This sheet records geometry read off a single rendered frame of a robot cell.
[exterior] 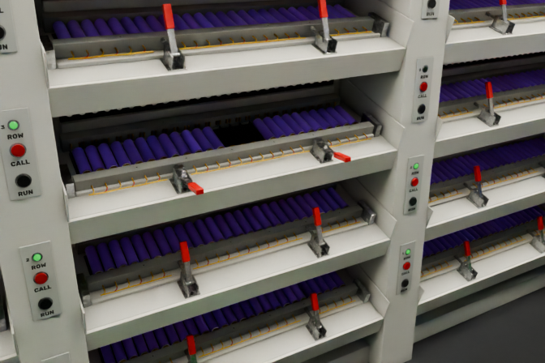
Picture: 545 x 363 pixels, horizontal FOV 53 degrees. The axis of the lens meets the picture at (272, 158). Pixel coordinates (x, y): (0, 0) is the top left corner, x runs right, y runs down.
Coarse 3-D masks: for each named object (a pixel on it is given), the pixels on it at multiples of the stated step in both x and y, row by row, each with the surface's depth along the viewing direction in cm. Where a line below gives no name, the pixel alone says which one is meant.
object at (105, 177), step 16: (336, 128) 104; (352, 128) 105; (368, 128) 106; (256, 144) 96; (272, 144) 97; (288, 144) 98; (304, 144) 100; (160, 160) 89; (176, 160) 89; (192, 160) 90; (208, 160) 92; (224, 160) 93; (240, 160) 94; (80, 176) 83; (96, 176) 83; (112, 176) 84; (128, 176) 86; (144, 176) 87
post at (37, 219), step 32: (32, 0) 67; (32, 32) 68; (0, 64) 68; (32, 64) 69; (0, 96) 69; (32, 96) 71; (32, 128) 72; (0, 160) 71; (0, 192) 72; (0, 224) 74; (32, 224) 76; (64, 224) 78; (0, 256) 75; (64, 256) 79; (64, 288) 81; (32, 320) 80; (64, 320) 82; (32, 352) 82; (64, 352) 84
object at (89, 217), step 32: (256, 96) 106; (288, 96) 110; (352, 96) 115; (64, 128) 91; (384, 128) 107; (64, 160) 89; (288, 160) 98; (352, 160) 101; (384, 160) 105; (64, 192) 76; (128, 192) 85; (160, 192) 86; (192, 192) 87; (224, 192) 90; (256, 192) 93; (288, 192) 97; (96, 224) 81; (128, 224) 84
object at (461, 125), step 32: (448, 64) 129; (480, 64) 134; (512, 64) 140; (544, 64) 144; (448, 96) 123; (480, 96) 124; (512, 96) 127; (544, 96) 134; (448, 128) 115; (480, 128) 117; (512, 128) 121; (544, 128) 128
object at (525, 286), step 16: (528, 272) 154; (544, 272) 154; (496, 288) 147; (512, 288) 148; (528, 288) 152; (448, 304) 140; (464, 304) 140; (480, 304) 143; (496, 304) 147; (416, 320) 134; (432, 320) 135; (448, 320) 138; (464, 320) 142; (416, 336) 134; (336, 352) 124; (352, 352) 124; (368, 352) 127
